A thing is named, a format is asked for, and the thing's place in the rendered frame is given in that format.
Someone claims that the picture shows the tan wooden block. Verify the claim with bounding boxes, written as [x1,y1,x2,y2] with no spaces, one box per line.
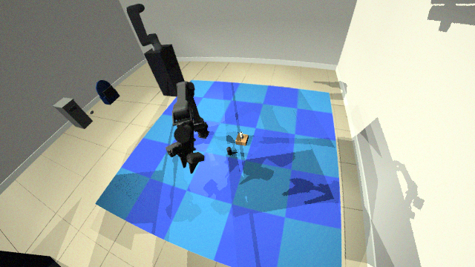
[235,133,249,146]

